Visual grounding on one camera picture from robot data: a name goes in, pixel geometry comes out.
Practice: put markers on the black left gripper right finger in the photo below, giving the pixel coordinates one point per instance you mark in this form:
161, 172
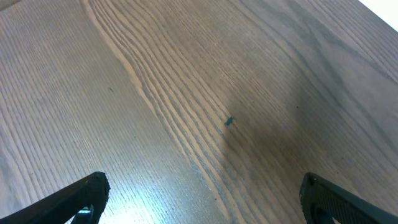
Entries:
324, 202

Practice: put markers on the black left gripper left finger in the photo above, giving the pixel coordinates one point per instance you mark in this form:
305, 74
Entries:
84, 201

